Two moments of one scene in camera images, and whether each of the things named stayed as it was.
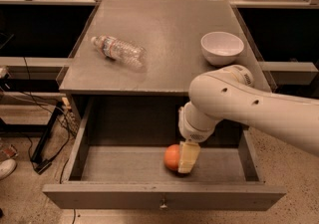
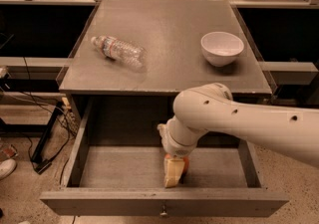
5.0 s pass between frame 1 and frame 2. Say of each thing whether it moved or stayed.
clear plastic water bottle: stayed
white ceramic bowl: stayed
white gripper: moved
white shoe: stayed
